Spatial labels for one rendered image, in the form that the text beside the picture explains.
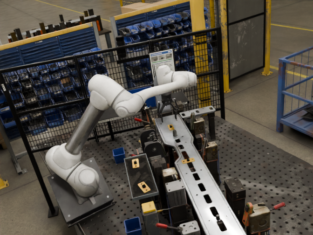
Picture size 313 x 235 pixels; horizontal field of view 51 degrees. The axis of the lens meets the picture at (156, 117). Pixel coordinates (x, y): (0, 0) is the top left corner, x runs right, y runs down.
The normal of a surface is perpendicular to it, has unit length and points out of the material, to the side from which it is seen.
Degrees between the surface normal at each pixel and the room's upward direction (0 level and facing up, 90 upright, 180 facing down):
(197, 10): 93
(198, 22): 90
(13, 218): 0
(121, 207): 0
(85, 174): 47
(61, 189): 42
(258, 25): 90
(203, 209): 0
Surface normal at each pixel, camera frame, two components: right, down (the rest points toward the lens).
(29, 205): -0.14, -0.87
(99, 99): -0.34, 0.37
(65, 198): 0.23, -0.42
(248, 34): 0.47, 0.36
